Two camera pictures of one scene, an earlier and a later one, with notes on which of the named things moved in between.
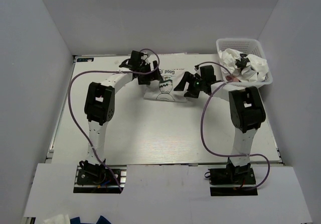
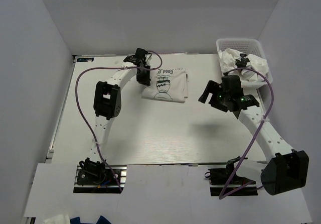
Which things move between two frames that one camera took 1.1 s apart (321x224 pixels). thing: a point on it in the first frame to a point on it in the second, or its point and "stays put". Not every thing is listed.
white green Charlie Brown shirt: x=164 y=90 stays put
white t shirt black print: x=245 y=68 stays put
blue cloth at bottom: x=102 y=220 stays put
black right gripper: x=188 y=77 to x=211 y=87
